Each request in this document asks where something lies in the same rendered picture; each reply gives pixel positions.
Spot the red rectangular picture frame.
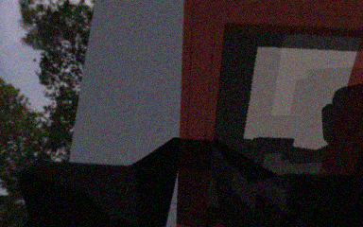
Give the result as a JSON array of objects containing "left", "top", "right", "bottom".
[{"left": 176, "top": 0, "right": 363, "bottom": 227}]

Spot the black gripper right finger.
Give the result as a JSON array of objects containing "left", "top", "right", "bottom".
[{"left": 211, "top": 139, "right": 363, "bottom": 227}]

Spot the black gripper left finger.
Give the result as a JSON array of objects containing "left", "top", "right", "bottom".
[{"left": 18, "top": 137, "right": 180, "bottom": 227}]

